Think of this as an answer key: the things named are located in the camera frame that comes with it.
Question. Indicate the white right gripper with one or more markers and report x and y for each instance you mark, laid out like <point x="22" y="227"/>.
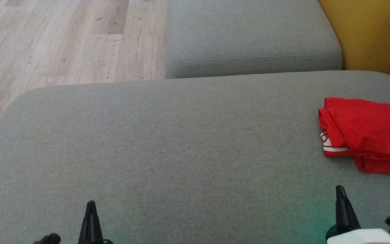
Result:
<point x="361" y="238"/>

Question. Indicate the small grey sofa seat cushion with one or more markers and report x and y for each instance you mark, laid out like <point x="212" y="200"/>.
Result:
<point x="249" y="34"/>

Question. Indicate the large grey sofa seat cushion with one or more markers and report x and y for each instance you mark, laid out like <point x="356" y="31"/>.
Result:
<point x="181" y="152"/>

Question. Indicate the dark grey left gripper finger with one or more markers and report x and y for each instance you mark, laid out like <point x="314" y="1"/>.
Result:
<point x="91" y="227"/>

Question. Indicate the red white basketball jersey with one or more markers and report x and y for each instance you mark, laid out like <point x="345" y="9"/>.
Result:
<point x="361" y="128"/>

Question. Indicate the yellow sofa back cushion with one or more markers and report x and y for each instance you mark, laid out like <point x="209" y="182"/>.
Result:
<point x="374" y="34"/>

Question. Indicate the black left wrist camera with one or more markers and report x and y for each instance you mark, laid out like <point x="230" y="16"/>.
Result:
<point x="49" y="239"/>

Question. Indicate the red garment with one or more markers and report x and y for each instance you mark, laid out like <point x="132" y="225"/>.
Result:
<point x="384" y="166"/>

